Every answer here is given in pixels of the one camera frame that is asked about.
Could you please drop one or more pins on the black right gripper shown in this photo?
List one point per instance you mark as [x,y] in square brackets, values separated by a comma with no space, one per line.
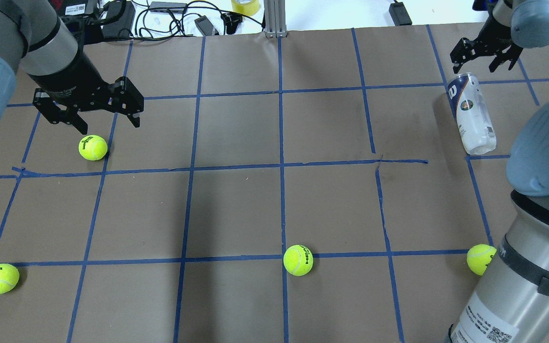
[495,34]

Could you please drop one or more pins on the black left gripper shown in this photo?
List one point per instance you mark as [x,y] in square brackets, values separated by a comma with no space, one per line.
[70,81]

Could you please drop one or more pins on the white blue tennis ball can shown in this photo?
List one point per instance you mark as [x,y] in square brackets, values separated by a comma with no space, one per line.
[472,118]

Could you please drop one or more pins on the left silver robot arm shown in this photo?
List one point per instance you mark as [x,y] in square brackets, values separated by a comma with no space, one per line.
[49,49]

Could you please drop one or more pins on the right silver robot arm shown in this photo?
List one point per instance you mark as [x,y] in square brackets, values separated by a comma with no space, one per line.
[510,303]

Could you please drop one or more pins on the tennis ball near left gripper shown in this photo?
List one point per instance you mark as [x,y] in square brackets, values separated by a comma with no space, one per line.
[93,147]

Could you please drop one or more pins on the tennis ball near base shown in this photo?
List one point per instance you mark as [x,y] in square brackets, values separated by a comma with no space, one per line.
[479,257]

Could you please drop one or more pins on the tennis ball centre front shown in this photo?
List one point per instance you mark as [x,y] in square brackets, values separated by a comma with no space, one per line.
[298,260]

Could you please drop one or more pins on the black power adapter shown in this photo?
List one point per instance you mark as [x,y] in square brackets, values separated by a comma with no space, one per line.
[118,20]

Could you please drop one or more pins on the yellow tape roll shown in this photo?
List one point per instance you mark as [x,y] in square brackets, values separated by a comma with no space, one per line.
[246,7]

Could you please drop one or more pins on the aluminium frame post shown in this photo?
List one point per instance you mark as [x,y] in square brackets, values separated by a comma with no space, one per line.
[274,19]

